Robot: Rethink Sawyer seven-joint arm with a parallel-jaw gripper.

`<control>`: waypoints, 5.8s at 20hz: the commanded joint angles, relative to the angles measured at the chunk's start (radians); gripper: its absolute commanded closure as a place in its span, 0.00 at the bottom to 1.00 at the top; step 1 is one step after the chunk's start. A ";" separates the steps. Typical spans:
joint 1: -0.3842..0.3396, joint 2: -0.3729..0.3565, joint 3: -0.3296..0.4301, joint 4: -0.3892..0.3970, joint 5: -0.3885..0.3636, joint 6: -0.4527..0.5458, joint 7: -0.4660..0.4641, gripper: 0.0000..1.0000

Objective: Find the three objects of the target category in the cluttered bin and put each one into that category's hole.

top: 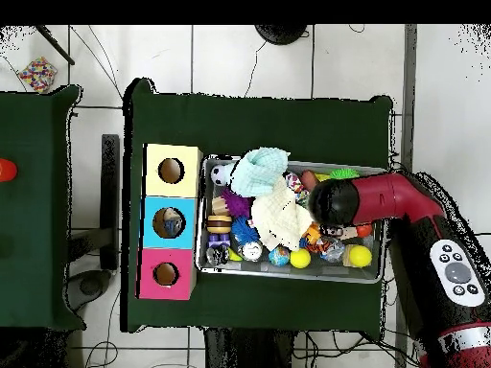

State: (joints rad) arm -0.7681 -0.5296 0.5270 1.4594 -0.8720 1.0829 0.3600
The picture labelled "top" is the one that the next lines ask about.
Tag purple spiky ball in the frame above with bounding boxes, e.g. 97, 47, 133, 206
222, 187, 254, 219

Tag black round floor base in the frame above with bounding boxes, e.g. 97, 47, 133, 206
254, 24, 310, 46

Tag brown wooden yo-yo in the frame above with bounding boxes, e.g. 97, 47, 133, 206
206, 214, 233, 235

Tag blue spiky ball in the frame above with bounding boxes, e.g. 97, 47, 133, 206
232, 216, 262, 245

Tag black upright panel stand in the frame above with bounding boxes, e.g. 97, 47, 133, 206
65, 133, 123, 311

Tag dark green side table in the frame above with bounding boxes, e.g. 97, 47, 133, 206
0, 85, 84, 331

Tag cream yellow waffle cloth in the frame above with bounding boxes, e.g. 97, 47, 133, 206
250, 177, 315, 253

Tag wooden box with three holes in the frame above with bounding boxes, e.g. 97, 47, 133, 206
137, 143, 204, 300

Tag dark green table cloth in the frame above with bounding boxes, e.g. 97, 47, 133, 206
122, 76, 394, 342

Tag shallow clear mesh bin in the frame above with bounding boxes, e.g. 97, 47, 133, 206
196, 155, 388, 285

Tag green spiky rubber ball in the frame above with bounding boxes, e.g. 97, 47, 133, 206
329, 167, 362, 181

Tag red round disc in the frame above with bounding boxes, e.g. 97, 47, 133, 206
0, 158, 18, 183

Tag multicoloured speckled toy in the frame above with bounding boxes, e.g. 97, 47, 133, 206
16, 57, 58, 93

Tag small soccer ball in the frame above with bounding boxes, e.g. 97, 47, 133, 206
210, 163, 233, 188

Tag clear blue packet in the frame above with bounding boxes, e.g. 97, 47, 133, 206
159, 218, 181, 238

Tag large yellow ball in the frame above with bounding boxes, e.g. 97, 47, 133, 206
347, 243, 373, 268

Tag blue yellow rubber ball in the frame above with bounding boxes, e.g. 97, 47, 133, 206
268, 244, 292, 267

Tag mint green waffle cloth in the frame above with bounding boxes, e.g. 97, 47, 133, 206
228, 147, 292, 197

